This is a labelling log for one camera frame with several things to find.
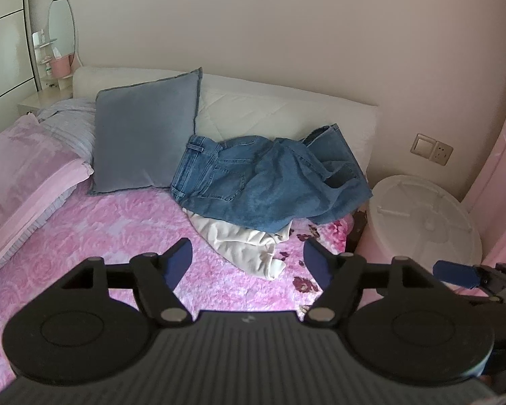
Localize white tiered cosmetic shelf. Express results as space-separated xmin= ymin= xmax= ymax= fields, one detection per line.
xmin=31 ymin=29 xmax=60 ymax=87

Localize blue jeans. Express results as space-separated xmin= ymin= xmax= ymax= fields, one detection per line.
xmin=170 ymin=124 xmax=373 ymax=234

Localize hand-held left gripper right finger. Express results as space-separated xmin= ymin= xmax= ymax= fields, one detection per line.
xmin=303 ymin=238 xmax=443 ymax=328

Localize white nightstand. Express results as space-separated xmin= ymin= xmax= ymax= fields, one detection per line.
xmin=17 ymin=86 xmax=74 ymax=114

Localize white wardrobe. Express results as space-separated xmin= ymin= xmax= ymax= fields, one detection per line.
xmin=0 ymin=0 xmax=40 ymax=114

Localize oval mirror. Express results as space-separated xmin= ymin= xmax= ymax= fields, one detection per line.
xmin=46 ymin=0 xmax=80 ymax=66

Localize cream garment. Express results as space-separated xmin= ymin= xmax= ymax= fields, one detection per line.
xmin=182 ymin=209 xmax=293 ymax=281

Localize white quilted headboard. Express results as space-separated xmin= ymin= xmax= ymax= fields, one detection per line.
xmin=73 ymin=66 xmax=380 ymax=178

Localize pink pillow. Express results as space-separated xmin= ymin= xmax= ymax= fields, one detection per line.
xmin=0 ymin=115 xmax=94 ymax=281

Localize beige wall socket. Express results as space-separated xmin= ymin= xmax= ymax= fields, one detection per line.
xmin=428 ymin=141 xmax=454 ymax=167

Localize pink floral blanket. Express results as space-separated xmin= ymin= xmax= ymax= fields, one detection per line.
xmin=0 ymin=183 xmax=363 ymax=397

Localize white round stool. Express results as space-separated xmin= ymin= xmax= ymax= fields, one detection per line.
xmin=358 ymin=174 xmax=483 ymax=300

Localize beige wall switch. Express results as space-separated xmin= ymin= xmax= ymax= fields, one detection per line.
xmin=410 ymin=133 xmax=435 ymax=160

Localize pink curtain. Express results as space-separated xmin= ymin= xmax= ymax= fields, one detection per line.
xmin=464 ymin=93 xmax=506 ymax=268

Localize grey-blue cushion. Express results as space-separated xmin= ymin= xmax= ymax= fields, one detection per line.
xmin=88 ymin=66 xmax=204 ymax=195

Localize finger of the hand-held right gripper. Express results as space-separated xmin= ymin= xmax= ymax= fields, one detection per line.
xmin=432 ymin=260 xmax=490 ymax=291

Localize lilac striped pillow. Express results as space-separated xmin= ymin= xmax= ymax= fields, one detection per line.
xmin=37 ymin=97 xmax=97 ymax=163

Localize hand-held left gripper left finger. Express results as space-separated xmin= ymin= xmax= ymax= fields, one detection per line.
xmin=59 ymin=238 xmax=193 ymax=326

